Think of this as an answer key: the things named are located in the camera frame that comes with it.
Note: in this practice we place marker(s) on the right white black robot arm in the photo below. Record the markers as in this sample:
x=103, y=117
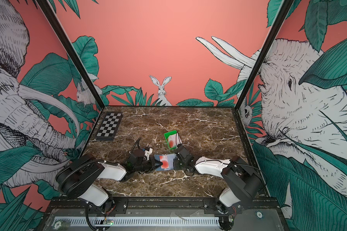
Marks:
x=243, y=180

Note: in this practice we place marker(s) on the black white checkerboard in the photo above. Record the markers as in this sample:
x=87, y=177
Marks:
x=109, y=126

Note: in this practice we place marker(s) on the right black frame post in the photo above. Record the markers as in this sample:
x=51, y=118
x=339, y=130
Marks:
x=280, y=17

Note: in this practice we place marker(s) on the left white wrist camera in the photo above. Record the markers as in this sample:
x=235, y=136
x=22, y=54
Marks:
x=148, y=152

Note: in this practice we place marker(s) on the white slotted cable duct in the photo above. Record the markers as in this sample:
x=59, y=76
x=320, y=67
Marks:
x=67, y=222

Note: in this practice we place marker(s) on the white red credit card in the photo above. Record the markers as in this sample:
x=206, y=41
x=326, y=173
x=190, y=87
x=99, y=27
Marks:
x=165, y=162

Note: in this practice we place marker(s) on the stack of cards in tray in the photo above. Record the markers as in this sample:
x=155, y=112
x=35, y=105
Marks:
x=174, y=140

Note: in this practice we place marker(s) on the black frame post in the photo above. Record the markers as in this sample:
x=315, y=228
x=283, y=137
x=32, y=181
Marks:
x=280, y=17
x=64, y=39

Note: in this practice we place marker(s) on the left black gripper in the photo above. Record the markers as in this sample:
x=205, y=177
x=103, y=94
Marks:
x=153, y=164

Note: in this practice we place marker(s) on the black front mounting rail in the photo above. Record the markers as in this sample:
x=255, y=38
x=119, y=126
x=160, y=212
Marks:
x=210, y=205

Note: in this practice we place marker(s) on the green card tray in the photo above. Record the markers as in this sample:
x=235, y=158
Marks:
x=166, y=135

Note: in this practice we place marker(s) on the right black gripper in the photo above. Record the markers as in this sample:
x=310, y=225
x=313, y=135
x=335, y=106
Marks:
x=176, y=164

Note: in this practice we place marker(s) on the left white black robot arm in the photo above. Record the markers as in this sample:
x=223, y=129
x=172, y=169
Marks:
x=76, y=181

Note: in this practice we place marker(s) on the blue card holder wallet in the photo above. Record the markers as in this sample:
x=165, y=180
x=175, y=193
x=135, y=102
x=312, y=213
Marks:
x=171, y=158

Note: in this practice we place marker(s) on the left black frame post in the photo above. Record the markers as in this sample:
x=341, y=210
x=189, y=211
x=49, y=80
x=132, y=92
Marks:
x=64, y=39

